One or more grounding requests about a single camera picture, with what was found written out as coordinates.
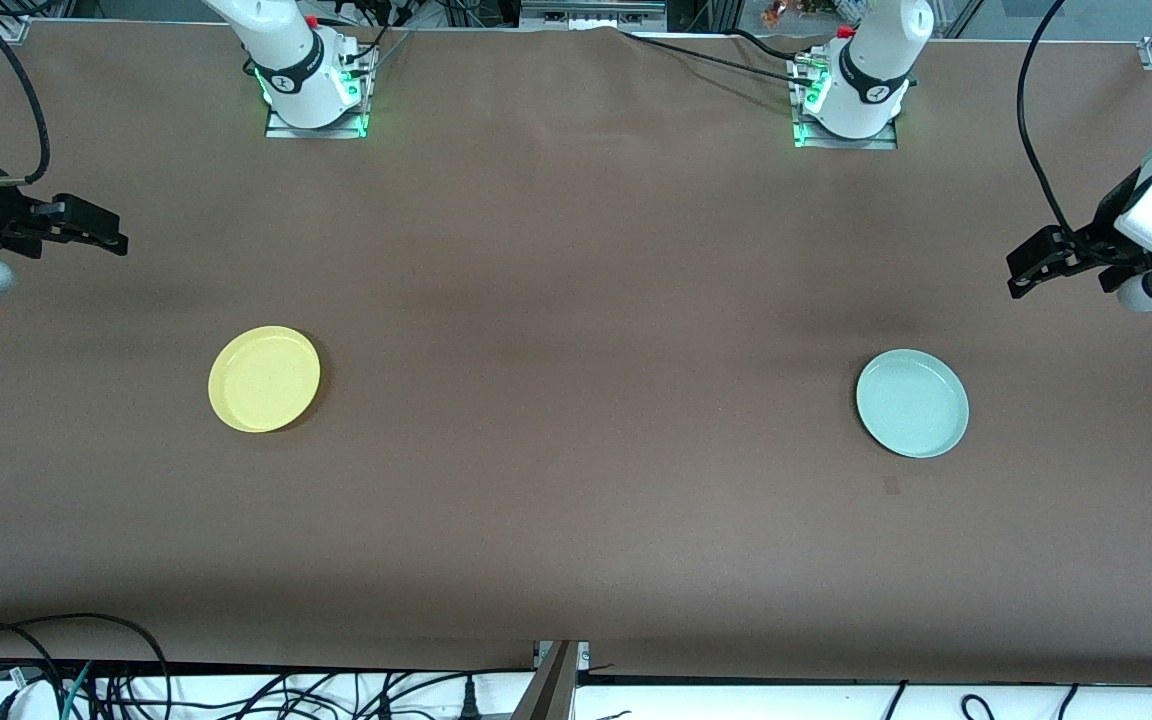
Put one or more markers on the grey metal rail bracket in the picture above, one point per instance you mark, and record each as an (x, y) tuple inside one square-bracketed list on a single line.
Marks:
[(591, 12)]

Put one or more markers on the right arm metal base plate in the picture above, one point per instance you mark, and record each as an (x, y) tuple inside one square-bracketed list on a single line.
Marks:
[(281, 128)]

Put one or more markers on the white side table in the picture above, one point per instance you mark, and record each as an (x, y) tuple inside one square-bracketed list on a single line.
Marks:
[(736, 705)]

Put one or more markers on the aluminium profile beam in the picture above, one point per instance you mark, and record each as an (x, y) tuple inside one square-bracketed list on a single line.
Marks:
[(551, 690)]

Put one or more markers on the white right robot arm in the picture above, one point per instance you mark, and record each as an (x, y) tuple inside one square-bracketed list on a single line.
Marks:
[(296, 60)]

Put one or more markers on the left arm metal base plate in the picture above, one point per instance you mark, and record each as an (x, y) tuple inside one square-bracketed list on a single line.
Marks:
[(806, 140)]

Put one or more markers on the yellow plate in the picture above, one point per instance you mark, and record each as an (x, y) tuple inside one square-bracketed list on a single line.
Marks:
[(264, 379)]

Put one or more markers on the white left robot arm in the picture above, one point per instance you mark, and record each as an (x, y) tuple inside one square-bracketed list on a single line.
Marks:
[(871, 80)]

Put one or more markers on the black power plug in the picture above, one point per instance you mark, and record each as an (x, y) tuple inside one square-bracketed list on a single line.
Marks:
[(471, 700)]

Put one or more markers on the pale green plate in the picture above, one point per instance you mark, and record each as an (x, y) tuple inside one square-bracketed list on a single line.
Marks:
[(912, 403)]

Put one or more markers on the brown table cover sheet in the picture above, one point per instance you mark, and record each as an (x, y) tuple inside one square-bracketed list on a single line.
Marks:
[(576, 500)]

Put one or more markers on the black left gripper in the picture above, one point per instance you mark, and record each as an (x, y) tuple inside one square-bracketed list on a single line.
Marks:
[(1102, 240)]

